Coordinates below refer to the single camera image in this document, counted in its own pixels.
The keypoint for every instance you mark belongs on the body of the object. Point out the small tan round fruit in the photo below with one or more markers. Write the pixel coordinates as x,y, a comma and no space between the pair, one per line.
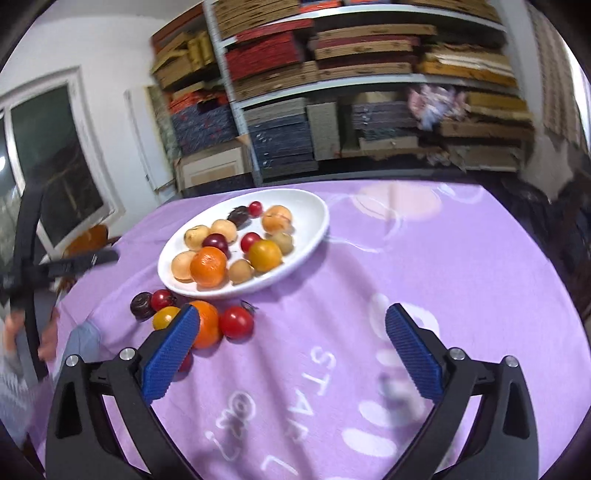
282,242
240,271

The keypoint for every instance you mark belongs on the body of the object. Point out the stack of yellow wooden boxes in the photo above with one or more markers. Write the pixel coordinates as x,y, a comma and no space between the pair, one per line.
480,115

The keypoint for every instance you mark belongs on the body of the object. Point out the metal shelving unit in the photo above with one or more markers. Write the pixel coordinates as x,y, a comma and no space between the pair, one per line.
226,74

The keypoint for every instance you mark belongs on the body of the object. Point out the pink white cloth bundle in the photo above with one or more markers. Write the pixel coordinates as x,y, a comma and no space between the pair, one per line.
436,108

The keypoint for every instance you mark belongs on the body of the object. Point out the yellow speckled pear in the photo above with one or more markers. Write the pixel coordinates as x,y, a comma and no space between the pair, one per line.
196,235

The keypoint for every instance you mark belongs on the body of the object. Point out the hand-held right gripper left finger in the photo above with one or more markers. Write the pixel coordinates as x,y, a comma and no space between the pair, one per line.
171,355

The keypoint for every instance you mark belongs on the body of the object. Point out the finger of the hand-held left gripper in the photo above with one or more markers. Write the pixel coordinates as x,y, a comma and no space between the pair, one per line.
83,263

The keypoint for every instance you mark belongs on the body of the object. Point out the stack of blue orange boxes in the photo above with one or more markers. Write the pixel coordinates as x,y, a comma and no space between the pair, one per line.
203,120

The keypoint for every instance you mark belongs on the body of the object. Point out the stack of tan woven boxes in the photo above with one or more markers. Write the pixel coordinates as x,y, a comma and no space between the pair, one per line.
369,50

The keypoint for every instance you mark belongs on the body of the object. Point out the tan picture frame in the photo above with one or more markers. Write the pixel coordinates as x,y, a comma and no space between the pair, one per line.
207,168

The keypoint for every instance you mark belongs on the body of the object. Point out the stack of red patterned boxes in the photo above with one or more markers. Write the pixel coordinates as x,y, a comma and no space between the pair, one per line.
268,50

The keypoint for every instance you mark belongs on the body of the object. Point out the dark red plum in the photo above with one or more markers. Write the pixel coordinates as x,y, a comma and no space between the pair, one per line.
216,241

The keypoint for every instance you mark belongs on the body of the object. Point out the red cherry tomato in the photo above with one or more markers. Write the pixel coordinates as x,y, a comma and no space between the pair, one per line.
250,241
255,208
163,300

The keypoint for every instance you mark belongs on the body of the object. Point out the dark wooden chair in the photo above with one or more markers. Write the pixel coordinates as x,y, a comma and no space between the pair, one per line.
572,240

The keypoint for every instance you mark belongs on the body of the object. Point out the red tomato with green stem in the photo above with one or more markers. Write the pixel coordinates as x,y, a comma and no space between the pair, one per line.
236,322

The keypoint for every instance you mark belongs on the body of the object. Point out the person's left hand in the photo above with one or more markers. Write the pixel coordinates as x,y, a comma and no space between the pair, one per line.
48,341

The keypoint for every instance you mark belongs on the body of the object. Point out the dark window with white frame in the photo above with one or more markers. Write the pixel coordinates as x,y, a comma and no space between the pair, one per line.
51,152

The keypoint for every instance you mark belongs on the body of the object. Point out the purple printed tablecloth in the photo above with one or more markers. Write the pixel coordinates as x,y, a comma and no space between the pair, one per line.
392,277

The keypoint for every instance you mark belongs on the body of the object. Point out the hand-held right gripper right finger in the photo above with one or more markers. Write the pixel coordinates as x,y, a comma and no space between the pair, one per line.
413,355

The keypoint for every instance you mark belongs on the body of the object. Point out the pile of tan boxes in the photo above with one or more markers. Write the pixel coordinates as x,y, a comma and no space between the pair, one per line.
184,55

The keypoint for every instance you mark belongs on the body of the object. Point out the pale yellow round fruit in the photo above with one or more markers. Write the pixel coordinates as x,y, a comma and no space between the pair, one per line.
224,229

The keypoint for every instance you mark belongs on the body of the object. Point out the person's left forearm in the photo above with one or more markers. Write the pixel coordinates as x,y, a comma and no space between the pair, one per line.
16,401

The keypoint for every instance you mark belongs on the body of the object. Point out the grey woven upright box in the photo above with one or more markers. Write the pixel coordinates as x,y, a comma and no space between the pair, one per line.
323,129

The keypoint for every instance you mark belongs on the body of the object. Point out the brick pattern curtain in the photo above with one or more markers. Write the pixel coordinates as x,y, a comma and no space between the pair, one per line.
554,92

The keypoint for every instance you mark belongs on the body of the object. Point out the white oval plate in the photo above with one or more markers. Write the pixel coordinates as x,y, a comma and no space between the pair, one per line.
304,217

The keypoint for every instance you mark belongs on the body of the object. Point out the stack of dark blue boxes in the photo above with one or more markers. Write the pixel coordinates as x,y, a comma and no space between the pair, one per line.
281,138

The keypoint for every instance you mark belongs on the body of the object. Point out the green marbled board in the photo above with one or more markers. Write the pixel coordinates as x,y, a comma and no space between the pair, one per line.
161,120

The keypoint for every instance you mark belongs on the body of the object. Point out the stack of dark grey boxes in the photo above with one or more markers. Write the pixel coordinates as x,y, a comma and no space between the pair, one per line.
385,120

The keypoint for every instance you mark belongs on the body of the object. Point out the dark purple fruit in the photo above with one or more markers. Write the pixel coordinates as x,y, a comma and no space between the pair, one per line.
142,305
239,216

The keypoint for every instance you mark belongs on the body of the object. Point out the brown wooden chair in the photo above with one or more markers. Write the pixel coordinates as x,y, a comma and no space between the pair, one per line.
87,237

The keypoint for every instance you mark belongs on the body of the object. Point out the white board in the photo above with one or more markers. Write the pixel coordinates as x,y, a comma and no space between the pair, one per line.
138,138

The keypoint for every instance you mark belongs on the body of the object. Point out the yellow tomato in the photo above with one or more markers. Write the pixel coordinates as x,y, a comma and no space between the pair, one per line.
265,255
165,317

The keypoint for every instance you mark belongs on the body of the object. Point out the orange mandarin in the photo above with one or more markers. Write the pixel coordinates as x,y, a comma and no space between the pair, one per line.
210,323
208,266

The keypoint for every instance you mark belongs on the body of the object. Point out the peach-coloured round fruit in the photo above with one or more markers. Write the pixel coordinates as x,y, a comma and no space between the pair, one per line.
277,218
183,265

